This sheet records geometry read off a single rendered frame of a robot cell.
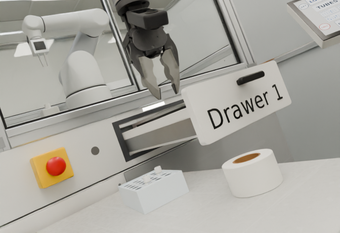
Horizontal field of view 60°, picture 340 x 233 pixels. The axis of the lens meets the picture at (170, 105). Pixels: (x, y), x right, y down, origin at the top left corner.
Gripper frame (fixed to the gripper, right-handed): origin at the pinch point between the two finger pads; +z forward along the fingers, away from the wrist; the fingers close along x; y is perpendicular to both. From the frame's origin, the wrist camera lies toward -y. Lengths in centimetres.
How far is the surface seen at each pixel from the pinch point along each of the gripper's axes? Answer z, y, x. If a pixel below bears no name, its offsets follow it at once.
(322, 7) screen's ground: -16, 36, -95
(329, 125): 52, 113, -155
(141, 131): 6.2, 15.5, 4.2
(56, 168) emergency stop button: 7.2, 12.7, 24.8
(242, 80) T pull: 3.5, -8.2, -11.7
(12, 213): 13.0, 17.1, 36.0
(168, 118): 5.5, 3.3, 0.8
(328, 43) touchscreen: -1, 30, -83
